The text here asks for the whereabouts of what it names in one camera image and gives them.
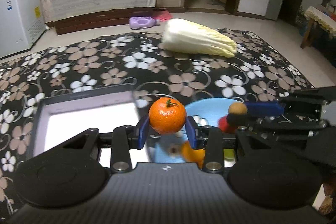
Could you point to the blue plate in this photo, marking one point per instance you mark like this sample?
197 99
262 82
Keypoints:
207 108

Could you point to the white chest freezer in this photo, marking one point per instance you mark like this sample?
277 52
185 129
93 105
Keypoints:
15 11

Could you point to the red tomato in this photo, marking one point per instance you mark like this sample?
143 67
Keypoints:
223 124

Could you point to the black box with white inside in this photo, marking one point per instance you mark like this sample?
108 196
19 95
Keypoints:
86 119

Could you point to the green tomato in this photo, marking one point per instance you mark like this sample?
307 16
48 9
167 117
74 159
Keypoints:
229 153

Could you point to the dark wooden TV cabinet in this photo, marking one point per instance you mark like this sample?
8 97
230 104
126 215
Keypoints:
105 19

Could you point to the purple toy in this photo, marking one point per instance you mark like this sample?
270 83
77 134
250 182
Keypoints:
141 22

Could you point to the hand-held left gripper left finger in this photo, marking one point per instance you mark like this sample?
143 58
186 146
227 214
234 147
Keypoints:
141 132

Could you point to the cloth-covered tv cabinet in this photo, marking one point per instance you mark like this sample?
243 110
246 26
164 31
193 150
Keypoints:
105 1

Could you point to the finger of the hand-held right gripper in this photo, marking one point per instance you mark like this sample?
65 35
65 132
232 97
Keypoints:
236 119
265 108

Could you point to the brown kiwi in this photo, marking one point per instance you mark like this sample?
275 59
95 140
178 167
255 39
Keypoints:
237 108

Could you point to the large orange tomato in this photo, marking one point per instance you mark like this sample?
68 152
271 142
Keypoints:
167 116

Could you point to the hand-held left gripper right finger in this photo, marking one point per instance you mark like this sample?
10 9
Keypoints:
191 132

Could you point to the yellow orange tomato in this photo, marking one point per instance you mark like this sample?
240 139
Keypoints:
194 154

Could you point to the side table with yellow cloth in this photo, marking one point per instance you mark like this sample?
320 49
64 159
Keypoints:
320 19

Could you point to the pink mat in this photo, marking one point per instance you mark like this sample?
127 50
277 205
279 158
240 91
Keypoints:
162 14

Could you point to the napa cabbage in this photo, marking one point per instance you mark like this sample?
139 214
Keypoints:
197 39

